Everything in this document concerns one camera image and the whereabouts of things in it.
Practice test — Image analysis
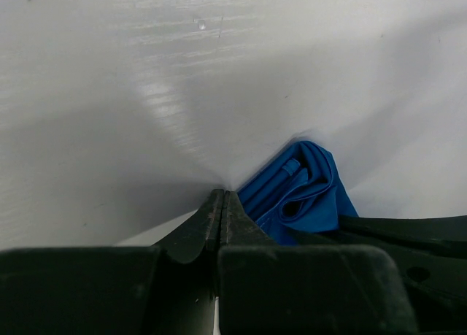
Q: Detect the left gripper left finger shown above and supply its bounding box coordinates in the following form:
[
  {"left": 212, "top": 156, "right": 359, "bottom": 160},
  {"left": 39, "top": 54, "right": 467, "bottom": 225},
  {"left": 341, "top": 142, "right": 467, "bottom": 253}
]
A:
[{"left": 1, "top": 189, "right": 225, "bottom": 334}]

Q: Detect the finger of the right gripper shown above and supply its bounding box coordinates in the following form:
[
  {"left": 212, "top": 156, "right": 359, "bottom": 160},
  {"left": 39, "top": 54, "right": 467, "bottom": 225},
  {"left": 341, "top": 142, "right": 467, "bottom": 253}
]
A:
[
  {"left": 289, "top": 215, "right": 466, "bottom": 258},
  {"left": 386, "top": 247, "right": 466, "bottom": 334}
]

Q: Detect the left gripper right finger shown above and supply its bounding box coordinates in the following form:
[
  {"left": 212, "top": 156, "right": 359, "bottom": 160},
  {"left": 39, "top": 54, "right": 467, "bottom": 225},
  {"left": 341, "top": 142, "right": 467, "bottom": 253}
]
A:
[{"left": 217, "top": 192, "right": 418, "bottom": 334}]

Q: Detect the blue cloth napkin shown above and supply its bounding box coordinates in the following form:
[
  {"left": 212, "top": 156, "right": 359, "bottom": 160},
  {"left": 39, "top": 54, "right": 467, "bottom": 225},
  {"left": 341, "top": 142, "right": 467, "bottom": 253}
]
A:
[{"left": 238, "top": 140, "right": 358, "bottom": 245}]

